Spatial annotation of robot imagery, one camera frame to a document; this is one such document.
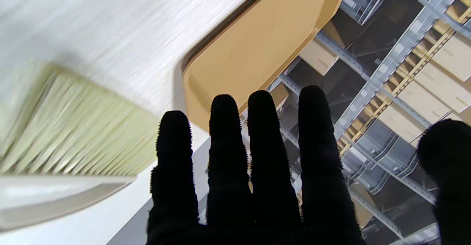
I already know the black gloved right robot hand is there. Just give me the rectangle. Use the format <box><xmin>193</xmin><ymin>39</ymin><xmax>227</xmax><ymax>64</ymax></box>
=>
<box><xmin>146</xmin><ymin>85</ymin><xmax>471</xmax><ymax>245</ymax></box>

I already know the hand brush with wooden handle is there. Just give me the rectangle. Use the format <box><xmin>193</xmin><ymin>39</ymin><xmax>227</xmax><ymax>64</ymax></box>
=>
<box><xmin>0</xmin><ymin>63</ymin><xmax>160</xmax><ymax>232</ymax></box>

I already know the large cardboard box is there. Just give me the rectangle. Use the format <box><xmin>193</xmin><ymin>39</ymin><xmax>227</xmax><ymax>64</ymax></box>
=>
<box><xmin>414</xmin><ymin>63</ymin><xmax>471</xmax><ymax>113</ymax></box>
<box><xmin>299</xmin><ymin>38</ymin><xmax>339</xmax><ymax>76</ymax></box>
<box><xmin>431</xmin><ymin>32</ymin><xmax>471</xmax><ymax>82</ymax></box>
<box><xmin>378</xmin><ymin>102</ymin><xmax>453</xmax><ymax>146</ymax></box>

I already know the orange-brown plastic tray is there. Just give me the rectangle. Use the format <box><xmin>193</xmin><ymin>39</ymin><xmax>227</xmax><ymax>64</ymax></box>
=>
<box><xmin>183</xmin><ymin>0</ymin><xmax>352</xmax><ymax>131</ymax></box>

